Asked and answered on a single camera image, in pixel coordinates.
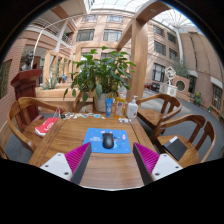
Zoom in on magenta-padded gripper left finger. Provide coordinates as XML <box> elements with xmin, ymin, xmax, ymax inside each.
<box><xmin>39</xmin><ymin>142</ymin><xmax>93</xmax><ymax>185</ymax></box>

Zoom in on white pump bottle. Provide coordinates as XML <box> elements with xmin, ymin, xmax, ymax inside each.
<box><xmin>125</xmin><ymin>95</ymin><xmax>139</xmax><ymax>120</ymax></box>

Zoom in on dark bust statue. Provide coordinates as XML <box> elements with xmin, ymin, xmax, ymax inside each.
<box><xmin>20</xmin><ymin>51</ymin><xmax>35</xmax><ymax>72</ymax></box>

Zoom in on blue printed mouse pad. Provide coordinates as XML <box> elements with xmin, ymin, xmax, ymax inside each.
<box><xmin>82</xmin><ymin>127</ymin><xmax>132</xmax><ymax>155</ymax></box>

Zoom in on dark red wooden pedestal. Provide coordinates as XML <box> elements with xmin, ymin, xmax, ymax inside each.
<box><xmin>10</xmin><ymin>68</ymin><xmax>43</xmax><ymax>123</ymax></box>

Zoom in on black computer mouse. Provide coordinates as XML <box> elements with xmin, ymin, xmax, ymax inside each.
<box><xmin>102</xmin><ymin>132</ymin><xmax>115</xmax><ymax>150</ymax></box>

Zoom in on white geometric sculpture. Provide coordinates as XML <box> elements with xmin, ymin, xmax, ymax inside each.
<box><xmin>159</xmin><ymin>65</ymin><xmax>179</xmax><ymax>98</ymax></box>

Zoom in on long wooden planter box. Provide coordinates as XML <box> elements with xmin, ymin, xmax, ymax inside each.
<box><xmin>34</xmin><ymin>87</ymin><xmax>79</xmax><ymax>99</ymax></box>

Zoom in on black flat box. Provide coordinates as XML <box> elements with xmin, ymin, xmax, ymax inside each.
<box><xmin>162</xmin><ymin>135</ymin><xmax>189</xmax><ymax>162</ymax></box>

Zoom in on yellow liquid bottle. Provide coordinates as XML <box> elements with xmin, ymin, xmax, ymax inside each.
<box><xmin>114</xmin><ymin>91</ymin><xmax>127</xmax><ymax>118</ymax></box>

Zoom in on blue tube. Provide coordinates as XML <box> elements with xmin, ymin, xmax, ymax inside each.
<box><xmin>105</xmin><ymin>97</ymin><xmax>114</xmax><ymax>118</ymax></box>

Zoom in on red and white bag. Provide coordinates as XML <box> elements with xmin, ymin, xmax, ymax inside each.
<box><xmin>34</xmin><ymin>107</ymin><xmax>62</xmax><ymax>138</ymax></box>

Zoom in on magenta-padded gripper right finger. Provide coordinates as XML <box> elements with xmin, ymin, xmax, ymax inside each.
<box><xmin>132</xmin><ymin>142</ymin><xmax>184</xmax><ymax>186</ymax></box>

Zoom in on green plant in white pot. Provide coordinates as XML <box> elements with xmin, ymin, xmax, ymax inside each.
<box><xmin>63</xmin><ymin>46</ymin><xmax>137</xmax><ymax>113</ymax></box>

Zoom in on white packets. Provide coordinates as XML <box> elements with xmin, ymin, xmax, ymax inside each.
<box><xmin>118</xmin><ymin>117</ymin><xmax>133</xmax><ymax>124</ymax></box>

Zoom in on yellow flowering potted plant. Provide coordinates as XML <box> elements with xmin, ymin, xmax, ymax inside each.
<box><xmin>192</xmin><ymin>91</ymin><xmax>204</xmax><ymax>108</ymax></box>

